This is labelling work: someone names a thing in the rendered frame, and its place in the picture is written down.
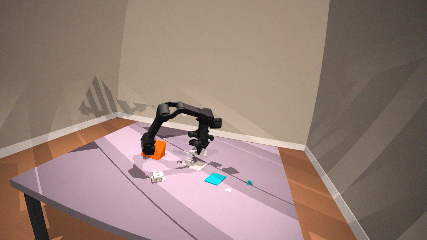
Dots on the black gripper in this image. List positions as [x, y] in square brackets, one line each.
[202, 140]

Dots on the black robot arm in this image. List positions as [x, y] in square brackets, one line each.
[204, 116]

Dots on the cyan flat rectangular plate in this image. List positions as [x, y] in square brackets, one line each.
[215, 178]

